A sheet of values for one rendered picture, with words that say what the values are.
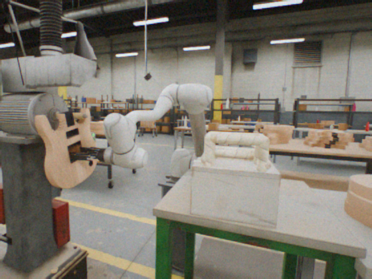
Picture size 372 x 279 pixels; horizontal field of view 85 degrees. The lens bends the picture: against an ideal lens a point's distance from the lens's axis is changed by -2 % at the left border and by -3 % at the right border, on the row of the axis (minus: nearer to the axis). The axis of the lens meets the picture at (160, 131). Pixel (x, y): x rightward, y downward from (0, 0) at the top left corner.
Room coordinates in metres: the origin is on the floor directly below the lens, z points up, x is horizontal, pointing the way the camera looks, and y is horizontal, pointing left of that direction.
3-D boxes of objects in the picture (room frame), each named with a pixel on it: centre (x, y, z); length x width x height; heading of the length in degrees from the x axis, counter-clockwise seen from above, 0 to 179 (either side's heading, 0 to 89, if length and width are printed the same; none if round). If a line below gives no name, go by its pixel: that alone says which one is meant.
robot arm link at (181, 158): (1.66, -0.18, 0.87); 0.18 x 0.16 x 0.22; 63
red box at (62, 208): (1.41, 0.78, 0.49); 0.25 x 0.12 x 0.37; 69
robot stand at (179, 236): (1.67, -0.17, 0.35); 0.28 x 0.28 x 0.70; 61
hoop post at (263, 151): (0.63, -0.32, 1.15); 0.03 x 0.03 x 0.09
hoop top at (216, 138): (0.66, -0.24, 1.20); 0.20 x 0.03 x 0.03; 72
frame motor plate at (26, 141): (1.26, 0.84, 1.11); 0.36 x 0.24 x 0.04; 69
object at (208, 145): (0.68, -0.17, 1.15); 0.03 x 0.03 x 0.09
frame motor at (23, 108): (1.24, 0.78, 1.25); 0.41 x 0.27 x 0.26; 69
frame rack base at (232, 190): (0.70, -0.26, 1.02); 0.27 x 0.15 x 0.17; 73
